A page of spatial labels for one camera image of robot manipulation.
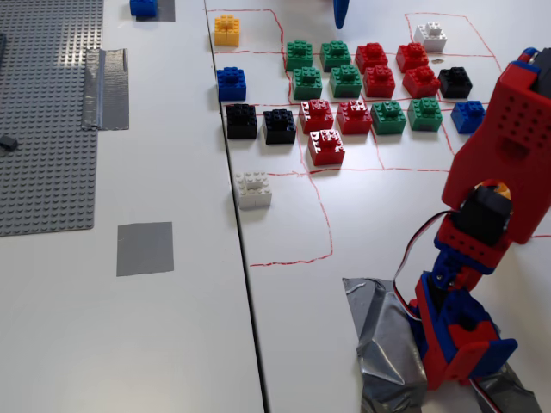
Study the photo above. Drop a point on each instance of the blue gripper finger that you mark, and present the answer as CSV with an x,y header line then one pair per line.
x,y
340,13

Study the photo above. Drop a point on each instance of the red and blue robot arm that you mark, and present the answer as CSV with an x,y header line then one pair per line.
x,y
495,150

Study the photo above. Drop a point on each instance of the green toy brick block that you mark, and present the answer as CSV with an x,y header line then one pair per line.
x,y
335,56
299,56
345,81
425,115
388,118
307,84

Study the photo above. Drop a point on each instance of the red toy brick block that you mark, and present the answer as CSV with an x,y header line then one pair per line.
x,y
371,57
379,81
316,116
354,117
326,148
421,81
412,57

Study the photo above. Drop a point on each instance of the white toy brick block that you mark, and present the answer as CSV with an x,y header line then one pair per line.
x,y
430,36
253,191

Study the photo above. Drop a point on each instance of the black toy brick block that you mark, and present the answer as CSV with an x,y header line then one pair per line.
x,y
280,127
455,81
241,122

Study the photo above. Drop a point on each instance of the blue toy brick block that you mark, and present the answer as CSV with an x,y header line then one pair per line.
x,y
467,117
231,84
143,8

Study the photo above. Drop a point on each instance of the grey tape square marker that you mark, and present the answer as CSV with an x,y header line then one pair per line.
x,y
165,10
145,249

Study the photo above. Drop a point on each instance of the small brown scrap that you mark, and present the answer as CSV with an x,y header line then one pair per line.
x,y
437,60

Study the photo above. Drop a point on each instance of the grey studded baseplate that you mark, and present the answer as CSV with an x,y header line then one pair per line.
x,y
43,129

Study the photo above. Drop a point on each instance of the small dark grey brick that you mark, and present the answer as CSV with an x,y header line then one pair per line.
x,y
8,143

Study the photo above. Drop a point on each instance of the silver duct tape strip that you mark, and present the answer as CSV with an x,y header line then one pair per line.
x,y
107,90

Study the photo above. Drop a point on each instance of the crumpled silver duct tape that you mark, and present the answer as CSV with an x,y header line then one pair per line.
x,y
379,344

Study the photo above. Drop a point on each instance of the dark grey brick frame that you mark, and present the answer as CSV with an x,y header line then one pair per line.
x,y
2,51

